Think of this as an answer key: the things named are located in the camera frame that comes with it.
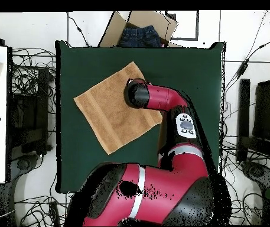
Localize black power strip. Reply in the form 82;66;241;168
49;200;61;226

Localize black cable power adaptor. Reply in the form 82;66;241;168
235;57;248;77

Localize dark green table cloth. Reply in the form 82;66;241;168
55;40;226;194

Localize black flat panel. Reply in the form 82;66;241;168
252;79;270;142

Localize blue denim jeans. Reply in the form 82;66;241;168
118;25;162;48

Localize black equipment rack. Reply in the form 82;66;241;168
6;68;53;161

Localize black cable with inline plug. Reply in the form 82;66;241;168
66;11;91;47

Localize grey office chair base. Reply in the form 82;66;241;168
0;153;42;226

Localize brown cardboard box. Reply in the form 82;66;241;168
97;10;185;48

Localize black office chair base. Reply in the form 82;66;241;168
240;160;270;190

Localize peach terry towel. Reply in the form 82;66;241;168
73;61;163;155

